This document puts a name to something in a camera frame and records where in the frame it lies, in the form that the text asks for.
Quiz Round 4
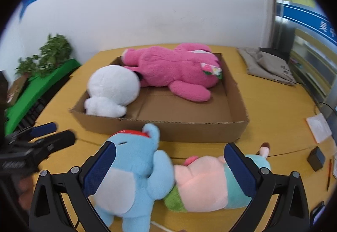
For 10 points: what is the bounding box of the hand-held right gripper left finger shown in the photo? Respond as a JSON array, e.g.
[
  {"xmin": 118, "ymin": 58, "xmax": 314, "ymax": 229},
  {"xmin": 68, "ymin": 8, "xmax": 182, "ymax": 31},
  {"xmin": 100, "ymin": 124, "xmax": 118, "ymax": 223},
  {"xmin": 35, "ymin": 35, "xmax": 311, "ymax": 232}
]
[{"xmin": 28, "ymin": 141, "xmax": 118, "ymax": 232}]

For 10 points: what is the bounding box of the small brown carton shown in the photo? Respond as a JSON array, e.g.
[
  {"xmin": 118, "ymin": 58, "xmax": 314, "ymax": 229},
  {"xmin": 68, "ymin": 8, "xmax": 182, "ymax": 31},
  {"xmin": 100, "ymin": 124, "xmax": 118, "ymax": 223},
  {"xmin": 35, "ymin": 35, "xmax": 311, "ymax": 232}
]
[{"xmin": 7, "ymin": 74, "xmax": 27, "ymax": 104}]

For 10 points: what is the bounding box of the black rack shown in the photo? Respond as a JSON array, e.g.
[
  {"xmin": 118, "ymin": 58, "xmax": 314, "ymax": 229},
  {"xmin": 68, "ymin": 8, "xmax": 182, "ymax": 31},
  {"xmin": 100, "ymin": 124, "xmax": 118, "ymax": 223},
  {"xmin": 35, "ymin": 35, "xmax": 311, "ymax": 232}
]
[{"xmin": 16, "ymin": 95, "xmax": 50, "ymax": 134}]

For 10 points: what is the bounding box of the small black box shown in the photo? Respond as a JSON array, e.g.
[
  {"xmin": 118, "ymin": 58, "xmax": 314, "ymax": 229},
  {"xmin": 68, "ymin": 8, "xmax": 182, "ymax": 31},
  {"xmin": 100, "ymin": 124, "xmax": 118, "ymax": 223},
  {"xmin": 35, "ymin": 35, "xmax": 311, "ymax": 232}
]
[{"xmin": 307, "ymin": 146, "xmax": 325, "ymax": 171}]

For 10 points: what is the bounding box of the large potted green plant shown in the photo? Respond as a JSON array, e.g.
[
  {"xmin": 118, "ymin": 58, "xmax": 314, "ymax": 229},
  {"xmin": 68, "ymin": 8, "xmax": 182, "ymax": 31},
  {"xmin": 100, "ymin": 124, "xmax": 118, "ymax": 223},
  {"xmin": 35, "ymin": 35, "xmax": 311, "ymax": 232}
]
[{"xmin": 39, "ymin": 34, "xmax": 73, "ymax": 71}]

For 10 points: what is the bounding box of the white plush toy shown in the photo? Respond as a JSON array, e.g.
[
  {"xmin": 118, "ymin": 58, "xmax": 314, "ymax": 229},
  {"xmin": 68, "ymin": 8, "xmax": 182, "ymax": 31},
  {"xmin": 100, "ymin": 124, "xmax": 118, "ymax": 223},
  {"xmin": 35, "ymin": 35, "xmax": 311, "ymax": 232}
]
[{"xmin": 84, "ymin": 65, "xmax": 141, "ymax": 117}]

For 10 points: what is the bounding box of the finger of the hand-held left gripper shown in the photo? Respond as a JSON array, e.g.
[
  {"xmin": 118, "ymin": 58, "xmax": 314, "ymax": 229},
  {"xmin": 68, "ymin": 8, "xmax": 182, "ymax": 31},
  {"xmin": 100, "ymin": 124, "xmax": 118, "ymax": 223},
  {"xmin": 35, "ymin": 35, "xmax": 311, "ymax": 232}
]
[
  {"xmin": 11, "ymin": 130, "xmax": 77, "ymax": 167},
  {"xmin": 5, "ymin": 122, "xmax": 57, "ymax": 143}
]

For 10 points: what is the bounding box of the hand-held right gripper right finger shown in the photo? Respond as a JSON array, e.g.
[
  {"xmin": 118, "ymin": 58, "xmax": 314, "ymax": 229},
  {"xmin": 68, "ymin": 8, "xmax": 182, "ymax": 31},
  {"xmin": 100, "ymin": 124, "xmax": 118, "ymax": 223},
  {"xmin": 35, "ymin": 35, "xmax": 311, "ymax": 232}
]
[{"xmin": 223, "ymin": 143, "xmax": 310, "ymax": 232}]

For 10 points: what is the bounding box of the black smartphone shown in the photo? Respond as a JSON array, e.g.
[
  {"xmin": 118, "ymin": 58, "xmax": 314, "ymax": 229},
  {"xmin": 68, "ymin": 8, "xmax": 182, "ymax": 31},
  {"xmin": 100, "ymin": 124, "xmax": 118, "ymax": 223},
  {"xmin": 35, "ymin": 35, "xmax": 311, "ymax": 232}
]
[{"xmin": 310, "ymin": 201, "xmax": 325, "ymax": 219}]

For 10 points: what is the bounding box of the brown cardboard box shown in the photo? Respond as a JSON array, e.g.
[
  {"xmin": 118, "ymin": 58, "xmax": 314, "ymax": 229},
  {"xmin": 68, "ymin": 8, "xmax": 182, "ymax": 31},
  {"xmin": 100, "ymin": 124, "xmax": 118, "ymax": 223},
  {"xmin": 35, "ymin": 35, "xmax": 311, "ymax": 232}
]
[{"xmin": 69, "ymin": 52, "xmax": 250, "ymax": 143}]

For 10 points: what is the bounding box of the pink plush bear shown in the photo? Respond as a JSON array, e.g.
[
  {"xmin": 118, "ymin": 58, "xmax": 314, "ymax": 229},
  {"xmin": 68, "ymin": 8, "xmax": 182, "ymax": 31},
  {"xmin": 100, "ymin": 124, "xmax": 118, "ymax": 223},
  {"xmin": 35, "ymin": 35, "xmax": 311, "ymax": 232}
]
[{"xmin": 122, "ymin": 43, "xmax": 223, "ymax": 102}]

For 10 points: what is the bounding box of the grey cloth bag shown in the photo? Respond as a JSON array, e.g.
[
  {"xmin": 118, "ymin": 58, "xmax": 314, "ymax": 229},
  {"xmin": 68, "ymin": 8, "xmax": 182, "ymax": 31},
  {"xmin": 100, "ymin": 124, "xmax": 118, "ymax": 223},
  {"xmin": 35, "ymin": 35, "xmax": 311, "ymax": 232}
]
[{"xmin": 237, "ymin": 47, "xmax": 298, "ymax": 86}]

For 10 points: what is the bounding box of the pink and teal plush toy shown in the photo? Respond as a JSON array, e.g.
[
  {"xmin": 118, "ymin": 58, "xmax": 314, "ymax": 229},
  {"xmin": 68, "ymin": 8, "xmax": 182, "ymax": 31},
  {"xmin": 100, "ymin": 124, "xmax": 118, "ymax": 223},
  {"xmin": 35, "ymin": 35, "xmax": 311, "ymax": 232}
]
[{"xmin": 163, "ymin": 143, "xmax": 271, "ymax": 213}]

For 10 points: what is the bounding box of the black item behind bag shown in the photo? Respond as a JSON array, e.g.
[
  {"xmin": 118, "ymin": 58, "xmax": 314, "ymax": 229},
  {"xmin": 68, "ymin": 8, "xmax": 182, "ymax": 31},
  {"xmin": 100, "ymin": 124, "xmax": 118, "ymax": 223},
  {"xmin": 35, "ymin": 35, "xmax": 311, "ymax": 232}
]
[{"xmin": 259, "ymin": 47, "xmax": 285, "ymax": 60}]

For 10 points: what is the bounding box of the white pad with orange edge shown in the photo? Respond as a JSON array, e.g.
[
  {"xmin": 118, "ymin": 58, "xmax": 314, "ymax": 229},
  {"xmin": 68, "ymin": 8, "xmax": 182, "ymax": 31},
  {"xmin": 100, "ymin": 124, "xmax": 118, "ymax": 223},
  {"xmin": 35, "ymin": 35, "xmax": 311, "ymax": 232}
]
[{"xmin": 306, "ymin": 113, "xmax": 333, "ymax": 143}]

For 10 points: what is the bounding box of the green cloth cover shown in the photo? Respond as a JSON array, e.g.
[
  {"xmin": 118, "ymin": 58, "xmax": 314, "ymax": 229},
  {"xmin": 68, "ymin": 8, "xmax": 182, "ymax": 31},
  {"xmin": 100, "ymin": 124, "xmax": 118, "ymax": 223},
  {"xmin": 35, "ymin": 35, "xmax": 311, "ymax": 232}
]
[{"xmin": 5, "ymin": 59, "xmax": 81, "ymax": 127}]

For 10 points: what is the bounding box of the black cable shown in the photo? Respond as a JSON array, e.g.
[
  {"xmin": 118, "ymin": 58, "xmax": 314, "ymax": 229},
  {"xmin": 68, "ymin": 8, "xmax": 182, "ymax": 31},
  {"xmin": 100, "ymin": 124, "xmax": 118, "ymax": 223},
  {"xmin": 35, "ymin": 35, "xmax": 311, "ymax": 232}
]
[{"xmin": 314, "ymin": 102, "xmax": 337, "ymax": 118}]

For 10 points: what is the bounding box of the small potted green plant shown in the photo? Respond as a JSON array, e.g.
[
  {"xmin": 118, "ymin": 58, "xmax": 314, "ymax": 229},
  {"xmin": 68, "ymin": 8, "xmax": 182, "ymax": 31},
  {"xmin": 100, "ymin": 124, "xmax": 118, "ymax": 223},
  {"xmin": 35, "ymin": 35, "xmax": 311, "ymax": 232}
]
[{"xmin": 16, "ymin": 55, "xmax": 40, "ymax": 77}]

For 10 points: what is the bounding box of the blue plush toy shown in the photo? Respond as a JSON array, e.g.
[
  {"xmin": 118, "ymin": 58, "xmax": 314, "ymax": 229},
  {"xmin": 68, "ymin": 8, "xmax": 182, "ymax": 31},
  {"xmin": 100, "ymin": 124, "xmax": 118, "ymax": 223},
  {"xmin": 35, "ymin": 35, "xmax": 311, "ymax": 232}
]
[{"xmin": 90, "ymin": 123, "xmax": 174, "ymax": 232}]

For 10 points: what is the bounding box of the blue banner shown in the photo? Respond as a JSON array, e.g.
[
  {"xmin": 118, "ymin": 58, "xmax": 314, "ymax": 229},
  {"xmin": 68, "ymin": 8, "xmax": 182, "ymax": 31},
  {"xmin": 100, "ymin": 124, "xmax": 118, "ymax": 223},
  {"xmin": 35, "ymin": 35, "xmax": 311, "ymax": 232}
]
[{"xmin": 283, "ymin": 2, "xmax": 337, "ymax": 45}]

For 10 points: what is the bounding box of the person's left hand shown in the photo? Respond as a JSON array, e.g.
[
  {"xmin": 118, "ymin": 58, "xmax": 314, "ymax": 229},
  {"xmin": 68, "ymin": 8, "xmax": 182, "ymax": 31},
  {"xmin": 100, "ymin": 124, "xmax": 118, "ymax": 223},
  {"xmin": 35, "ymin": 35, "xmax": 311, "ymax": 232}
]
[{"xmin": 18, "ymin": 175, "xmax": 35, "ymax": 211}]

